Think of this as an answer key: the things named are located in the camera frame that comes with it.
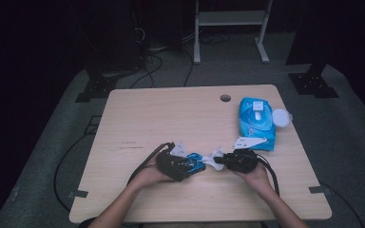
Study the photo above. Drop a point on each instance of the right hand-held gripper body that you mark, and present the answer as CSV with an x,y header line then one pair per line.
x,y
242,161

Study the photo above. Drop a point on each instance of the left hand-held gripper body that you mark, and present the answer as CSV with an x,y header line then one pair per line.
x,y
171,166

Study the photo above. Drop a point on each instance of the white wet wipe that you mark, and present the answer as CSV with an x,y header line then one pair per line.
x,y
212,158

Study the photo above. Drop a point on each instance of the small blue object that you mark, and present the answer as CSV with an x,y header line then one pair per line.
x,y
201,166

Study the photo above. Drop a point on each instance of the blue wet wipes pack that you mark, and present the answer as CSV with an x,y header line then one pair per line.
x,y
256,118

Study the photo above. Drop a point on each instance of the person's left hand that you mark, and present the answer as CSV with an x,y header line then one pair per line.
x,y
152,175

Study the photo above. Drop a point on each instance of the person's right hand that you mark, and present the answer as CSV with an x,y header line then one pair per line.
x,y
259,179

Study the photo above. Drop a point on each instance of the white round lid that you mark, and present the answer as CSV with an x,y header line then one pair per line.
x,y
280,117

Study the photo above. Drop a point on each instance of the grey tape piece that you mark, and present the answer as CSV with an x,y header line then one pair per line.
x,y
318,189
79,193

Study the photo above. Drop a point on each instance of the black stand base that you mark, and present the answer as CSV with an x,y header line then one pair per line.
x,y
98,88
312,84

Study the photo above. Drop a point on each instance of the white power strip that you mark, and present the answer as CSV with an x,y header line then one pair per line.
x,y
158,49

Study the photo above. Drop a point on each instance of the white metal stand frame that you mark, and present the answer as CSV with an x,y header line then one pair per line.
x,y
231,18

